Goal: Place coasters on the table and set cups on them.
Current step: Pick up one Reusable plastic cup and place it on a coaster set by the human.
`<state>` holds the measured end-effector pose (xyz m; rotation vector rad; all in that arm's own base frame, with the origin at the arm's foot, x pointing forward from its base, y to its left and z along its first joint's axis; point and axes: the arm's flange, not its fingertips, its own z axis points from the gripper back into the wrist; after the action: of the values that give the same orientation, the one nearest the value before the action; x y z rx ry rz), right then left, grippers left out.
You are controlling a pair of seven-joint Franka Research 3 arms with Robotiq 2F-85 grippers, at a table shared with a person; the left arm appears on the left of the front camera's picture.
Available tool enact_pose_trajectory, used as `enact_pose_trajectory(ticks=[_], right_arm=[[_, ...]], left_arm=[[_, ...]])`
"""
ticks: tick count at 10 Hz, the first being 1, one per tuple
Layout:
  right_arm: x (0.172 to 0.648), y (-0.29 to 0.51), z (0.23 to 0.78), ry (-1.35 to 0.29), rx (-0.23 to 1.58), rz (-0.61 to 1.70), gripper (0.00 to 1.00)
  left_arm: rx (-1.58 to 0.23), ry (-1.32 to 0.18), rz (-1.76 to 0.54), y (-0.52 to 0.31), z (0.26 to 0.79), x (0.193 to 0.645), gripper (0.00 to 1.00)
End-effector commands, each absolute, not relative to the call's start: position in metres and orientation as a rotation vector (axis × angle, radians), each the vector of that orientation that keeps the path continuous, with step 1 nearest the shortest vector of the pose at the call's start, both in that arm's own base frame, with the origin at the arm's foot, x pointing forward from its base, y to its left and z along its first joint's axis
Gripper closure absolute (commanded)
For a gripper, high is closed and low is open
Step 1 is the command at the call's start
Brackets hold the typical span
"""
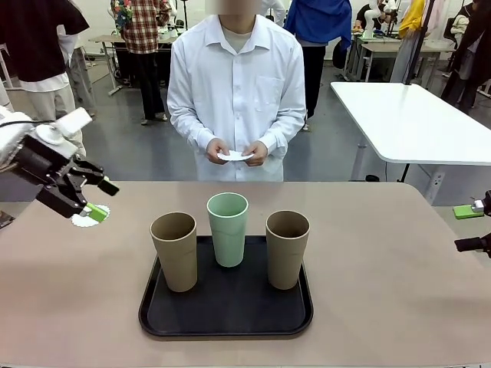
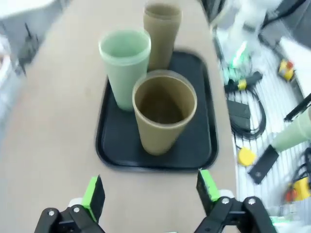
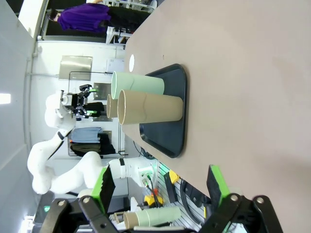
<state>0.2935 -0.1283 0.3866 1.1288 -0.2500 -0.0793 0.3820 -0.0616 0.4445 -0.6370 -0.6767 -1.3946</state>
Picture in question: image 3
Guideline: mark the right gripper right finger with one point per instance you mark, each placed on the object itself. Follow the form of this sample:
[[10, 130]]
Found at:
[[216, 187]]

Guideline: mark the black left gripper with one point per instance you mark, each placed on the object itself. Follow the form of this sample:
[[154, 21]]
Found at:
[[77, 103]]

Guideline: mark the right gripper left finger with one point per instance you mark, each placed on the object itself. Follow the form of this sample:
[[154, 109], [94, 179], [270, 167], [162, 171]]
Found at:
[[104, 189]]

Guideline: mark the brown tumbler cup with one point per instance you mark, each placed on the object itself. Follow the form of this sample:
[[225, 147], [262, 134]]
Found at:
[[130, 219], [155, 109], [111, 109]]

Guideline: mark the pale green tumbler cup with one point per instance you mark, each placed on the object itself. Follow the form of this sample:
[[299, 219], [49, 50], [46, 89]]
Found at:
[[143, 217], [165, 214], [145, 85]]

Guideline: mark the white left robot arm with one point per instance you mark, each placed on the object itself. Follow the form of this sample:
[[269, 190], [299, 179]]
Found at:
[[39, 160]]

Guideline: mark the grey-blue hanging garment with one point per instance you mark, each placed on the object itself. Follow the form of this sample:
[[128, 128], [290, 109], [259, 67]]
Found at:
[[85, 135]]

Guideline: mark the dark hanging garments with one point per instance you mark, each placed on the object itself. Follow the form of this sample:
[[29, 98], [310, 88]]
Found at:
[[107, 145]]

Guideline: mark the yellow emergency stop box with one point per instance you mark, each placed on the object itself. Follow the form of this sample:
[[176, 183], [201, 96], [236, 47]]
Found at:
[[149, 199]]

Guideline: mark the slotted aluminium base platform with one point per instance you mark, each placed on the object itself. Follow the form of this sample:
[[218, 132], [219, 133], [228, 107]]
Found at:
[[160, 187]]

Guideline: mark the white paper doily coaster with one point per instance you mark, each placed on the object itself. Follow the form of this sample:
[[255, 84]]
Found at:
[[132, 62]]

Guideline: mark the black serving tray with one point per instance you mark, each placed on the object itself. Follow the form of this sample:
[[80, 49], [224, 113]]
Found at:
[[165, 138]]

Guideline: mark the rectangular ceiling light panel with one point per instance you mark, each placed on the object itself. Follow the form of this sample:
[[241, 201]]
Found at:
[[5, 98]]

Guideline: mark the person in blue-purple loose top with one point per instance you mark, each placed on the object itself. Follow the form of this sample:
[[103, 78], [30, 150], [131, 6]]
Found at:
[[82, 17]]

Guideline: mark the steel wall panel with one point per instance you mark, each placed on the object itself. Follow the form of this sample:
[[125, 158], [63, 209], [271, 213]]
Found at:
[[75, 68]]

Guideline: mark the black yellow enabling switch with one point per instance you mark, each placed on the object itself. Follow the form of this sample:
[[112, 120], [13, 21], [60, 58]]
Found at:
[[170, 189]]

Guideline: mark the white wall box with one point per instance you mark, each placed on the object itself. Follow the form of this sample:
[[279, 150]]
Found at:
[[115, 65]]

